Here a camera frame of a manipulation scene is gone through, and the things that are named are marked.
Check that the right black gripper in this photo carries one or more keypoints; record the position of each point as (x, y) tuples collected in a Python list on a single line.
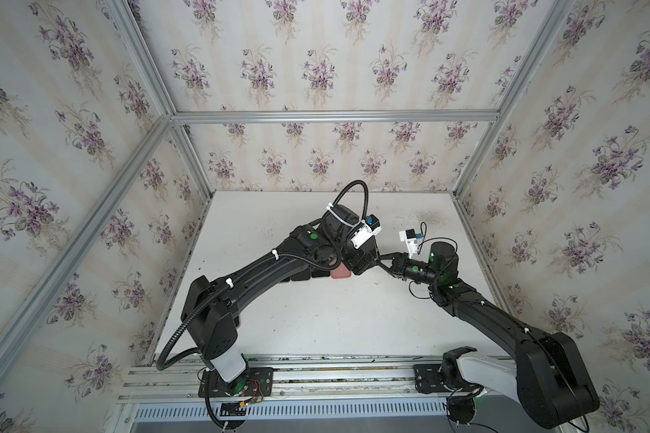
[(396, 262)]

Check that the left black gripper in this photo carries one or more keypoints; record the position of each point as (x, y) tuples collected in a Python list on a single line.
[(364, 257)]

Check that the pink phone case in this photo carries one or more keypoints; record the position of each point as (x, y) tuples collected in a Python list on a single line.
[(341, 272)]

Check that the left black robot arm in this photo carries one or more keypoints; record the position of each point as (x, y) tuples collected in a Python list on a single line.
[(211, 311)]

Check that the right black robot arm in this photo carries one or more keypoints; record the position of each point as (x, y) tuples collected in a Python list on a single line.
[(543, 372)]

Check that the white vented grille strip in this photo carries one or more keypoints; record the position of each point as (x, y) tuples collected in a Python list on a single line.
[(295, 410)]

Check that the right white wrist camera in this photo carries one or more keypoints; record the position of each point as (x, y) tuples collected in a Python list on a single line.
[(413, 240)]

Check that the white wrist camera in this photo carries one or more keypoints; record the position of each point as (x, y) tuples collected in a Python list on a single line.
[(368, 228), (413, 240)]

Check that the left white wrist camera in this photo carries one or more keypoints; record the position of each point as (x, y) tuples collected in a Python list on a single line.
[(368, 228)]

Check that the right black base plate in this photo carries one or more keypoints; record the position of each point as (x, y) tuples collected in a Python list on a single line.
[(439, 378)]

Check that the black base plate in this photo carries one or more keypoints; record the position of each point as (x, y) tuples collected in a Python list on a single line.
[(439, 378), (255, 382)]

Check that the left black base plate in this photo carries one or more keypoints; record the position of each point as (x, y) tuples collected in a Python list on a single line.
[(255, 382)]

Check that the aluminium rail base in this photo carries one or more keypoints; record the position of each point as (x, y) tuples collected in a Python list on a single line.
[(286, 378)]

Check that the aluminium frame cage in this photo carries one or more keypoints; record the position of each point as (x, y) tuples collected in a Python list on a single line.
[(20, 328)]

